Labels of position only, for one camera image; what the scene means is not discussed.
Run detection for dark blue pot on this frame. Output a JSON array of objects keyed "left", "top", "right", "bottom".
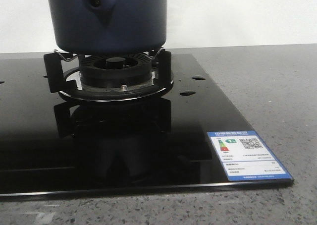
[{"left": 49, "top": 0, "right": 167, "bottom": 55}]

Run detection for right black burner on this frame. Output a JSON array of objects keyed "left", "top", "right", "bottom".
[{"left": 79, "top": 54, "right": 152, "bottom": 88}]

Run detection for right black pan support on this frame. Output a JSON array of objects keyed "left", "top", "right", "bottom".
[{"left": 44, "top": 49, "right": 173, "bottom": 103}]

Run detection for blue energy label sticker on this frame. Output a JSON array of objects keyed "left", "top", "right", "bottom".
[{"left": 207, "top": 130, "right": 292, "bottom": 181}]

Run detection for black glass gas stove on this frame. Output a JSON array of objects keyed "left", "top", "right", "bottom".
[{"left": 0, "top": 55, "right": 293, "bottom": 201}]

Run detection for wire pot support ring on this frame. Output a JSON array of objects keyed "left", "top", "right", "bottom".
[{"left": 53, "top": 47, "right": 165, "bottom": 62}]

